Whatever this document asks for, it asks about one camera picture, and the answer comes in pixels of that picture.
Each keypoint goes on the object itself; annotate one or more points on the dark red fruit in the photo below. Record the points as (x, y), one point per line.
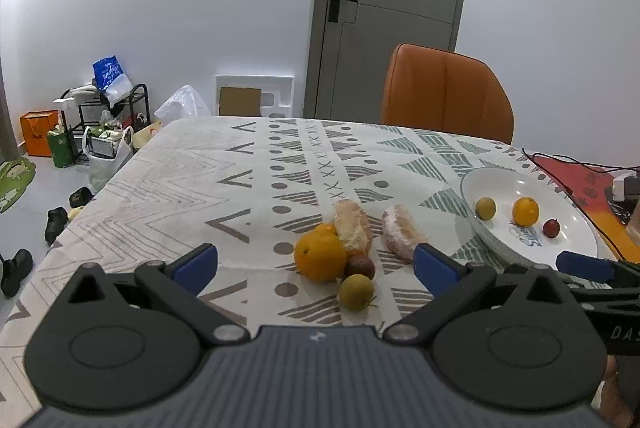
(359, 265)

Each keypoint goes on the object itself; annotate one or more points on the green-brown round fruit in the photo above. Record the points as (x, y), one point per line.
(485, 208)

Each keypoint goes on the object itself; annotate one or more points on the peeled pomelo segment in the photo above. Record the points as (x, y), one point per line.
(353, 228)
(400, 234)

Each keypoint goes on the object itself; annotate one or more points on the person's right hand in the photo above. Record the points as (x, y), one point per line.
(613, 407)

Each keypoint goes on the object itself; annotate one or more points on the medium orange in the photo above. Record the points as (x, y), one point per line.
(525, 212)

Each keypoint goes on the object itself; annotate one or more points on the blue white bag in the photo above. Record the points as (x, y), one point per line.
(111, 80)

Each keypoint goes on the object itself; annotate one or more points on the translucent plastic bag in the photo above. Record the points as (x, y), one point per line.
(184, 103)

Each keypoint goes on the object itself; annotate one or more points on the black shoe left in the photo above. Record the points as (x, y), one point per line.
(14, 271)

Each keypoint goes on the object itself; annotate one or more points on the white ceramic plate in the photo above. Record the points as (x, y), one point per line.
(512, 243)

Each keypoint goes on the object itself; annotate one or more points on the white foam packaging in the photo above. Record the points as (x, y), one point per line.
(254, 96)

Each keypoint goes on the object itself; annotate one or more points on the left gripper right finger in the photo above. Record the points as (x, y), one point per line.
(456, 290)

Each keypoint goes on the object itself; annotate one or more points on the black shoe rack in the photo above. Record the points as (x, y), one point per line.
(85, 106)

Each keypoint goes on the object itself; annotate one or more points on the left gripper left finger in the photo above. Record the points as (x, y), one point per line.
(173, 288)

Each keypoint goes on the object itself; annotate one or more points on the yellow slipper far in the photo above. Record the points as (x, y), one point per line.
(73, 213)

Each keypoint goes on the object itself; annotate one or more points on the black slipper far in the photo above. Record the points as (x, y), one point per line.
(80, 197)

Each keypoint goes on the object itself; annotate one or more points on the green floor mat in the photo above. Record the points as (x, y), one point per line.
(15, 177)

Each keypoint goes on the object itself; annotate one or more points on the orange leather chair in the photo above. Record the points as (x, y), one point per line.
(444, 91)

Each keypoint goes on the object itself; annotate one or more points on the small orange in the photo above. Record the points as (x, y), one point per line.
(326, 228)

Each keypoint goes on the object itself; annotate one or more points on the large orange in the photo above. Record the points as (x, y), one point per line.
(320, 257)

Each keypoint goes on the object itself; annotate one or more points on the white plastic bag with items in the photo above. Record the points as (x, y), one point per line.
(106, 155)

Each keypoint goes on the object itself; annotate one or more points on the red small fruit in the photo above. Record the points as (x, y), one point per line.
(551, 228)

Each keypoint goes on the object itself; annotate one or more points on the orange paper bag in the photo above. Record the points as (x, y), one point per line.
(35, 126)

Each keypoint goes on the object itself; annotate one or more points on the black slipper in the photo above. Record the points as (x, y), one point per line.
(57, 219)
(80, 197)

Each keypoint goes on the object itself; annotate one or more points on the red orange mat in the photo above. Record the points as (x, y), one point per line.
(590, 188)

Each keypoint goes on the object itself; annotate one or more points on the patterned tablecloth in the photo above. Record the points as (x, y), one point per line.
(88, 351)

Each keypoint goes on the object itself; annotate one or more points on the white power adapter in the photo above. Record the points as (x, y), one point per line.
(626, 187)

